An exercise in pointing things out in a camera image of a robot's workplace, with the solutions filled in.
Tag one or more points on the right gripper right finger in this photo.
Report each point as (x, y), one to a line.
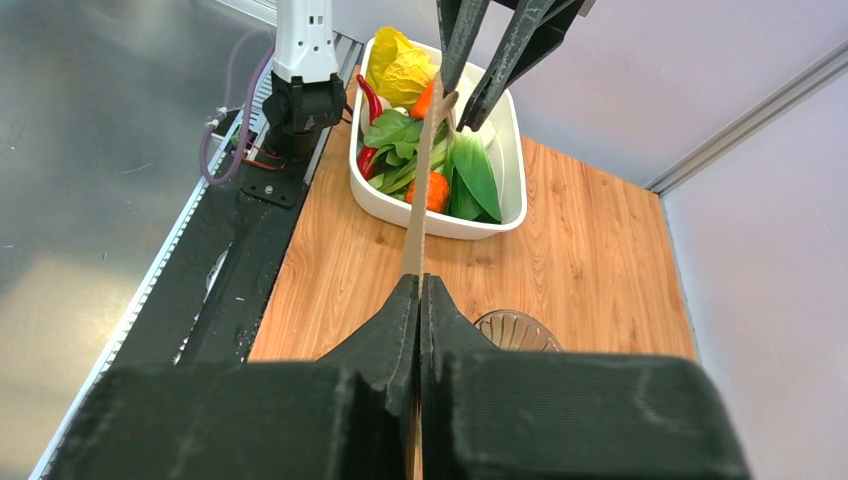
(489, 413)

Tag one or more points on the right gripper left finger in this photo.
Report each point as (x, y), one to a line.
(347, 415)

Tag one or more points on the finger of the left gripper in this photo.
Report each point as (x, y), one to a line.
(459, 23)
(535, 30)

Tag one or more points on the brown paper coffee filter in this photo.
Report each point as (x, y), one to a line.
(413, 260)

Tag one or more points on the glass ribbed coffee dripper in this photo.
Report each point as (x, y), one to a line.
(516, 331)

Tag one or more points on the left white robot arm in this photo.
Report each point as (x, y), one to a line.
(307, 93)

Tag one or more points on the yellow toy cabbage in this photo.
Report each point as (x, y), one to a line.
(397, 70)

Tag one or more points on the orange toy carrot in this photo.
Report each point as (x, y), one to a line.
(422, 105)

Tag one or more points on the green leafy vegetable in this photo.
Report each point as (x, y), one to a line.
(396, 137)

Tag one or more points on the red chili pepper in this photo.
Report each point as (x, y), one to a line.
(375, 105)

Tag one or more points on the green bok choy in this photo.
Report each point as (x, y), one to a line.
(473, 190)

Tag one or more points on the white vegetable tray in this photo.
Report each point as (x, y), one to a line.
(501, 139)

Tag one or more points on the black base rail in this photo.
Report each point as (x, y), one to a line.
(208, 303)

